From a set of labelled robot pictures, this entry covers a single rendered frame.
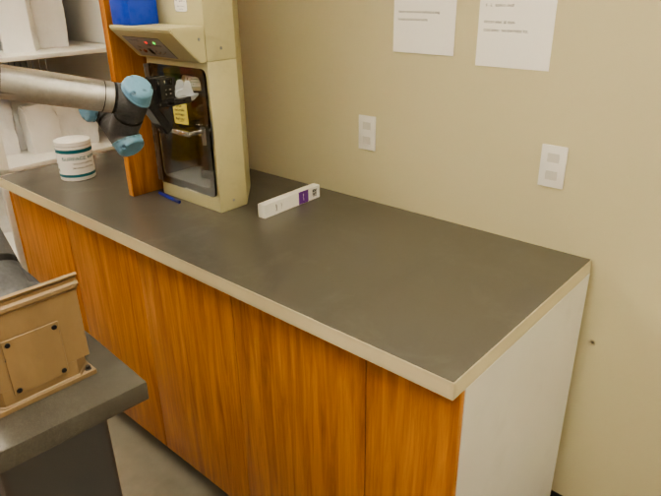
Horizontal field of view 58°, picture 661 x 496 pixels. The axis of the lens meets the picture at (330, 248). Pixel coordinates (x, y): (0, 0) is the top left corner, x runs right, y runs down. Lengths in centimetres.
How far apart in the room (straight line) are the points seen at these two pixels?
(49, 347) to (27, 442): 16
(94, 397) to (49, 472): 17
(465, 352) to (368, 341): 20
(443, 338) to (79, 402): 71
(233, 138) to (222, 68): 22
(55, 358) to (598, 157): 133
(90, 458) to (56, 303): 32
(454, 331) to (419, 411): 18
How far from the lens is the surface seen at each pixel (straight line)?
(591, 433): 203
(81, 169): 248
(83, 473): 133
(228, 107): 193
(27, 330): 117
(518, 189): 179
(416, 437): 134
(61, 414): 118
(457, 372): 119
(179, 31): 182
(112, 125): 165
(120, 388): 121
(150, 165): 224
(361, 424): 144
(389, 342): 126
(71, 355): 123
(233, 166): 198
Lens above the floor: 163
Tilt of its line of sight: 24 degrees down
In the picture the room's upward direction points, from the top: 1 degrees counter-clockwise
